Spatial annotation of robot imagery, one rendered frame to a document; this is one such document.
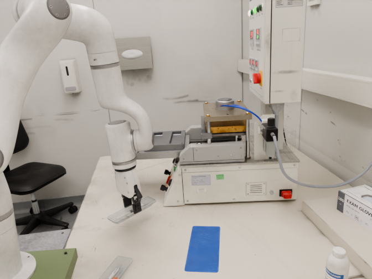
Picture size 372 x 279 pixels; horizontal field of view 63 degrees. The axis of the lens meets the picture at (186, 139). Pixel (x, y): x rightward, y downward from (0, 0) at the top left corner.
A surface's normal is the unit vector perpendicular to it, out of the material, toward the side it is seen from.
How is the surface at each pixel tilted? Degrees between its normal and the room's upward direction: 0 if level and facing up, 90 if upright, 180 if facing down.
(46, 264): 5
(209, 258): 0
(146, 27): 90
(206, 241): 0
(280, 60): 90
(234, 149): 90
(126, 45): 90
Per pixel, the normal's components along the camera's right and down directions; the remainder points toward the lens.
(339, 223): -0.07, -0.95
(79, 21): -0.07, 0.18
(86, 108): 0.13, 0.29
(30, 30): 0.15, 0.65
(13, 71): 0.49, 0.09
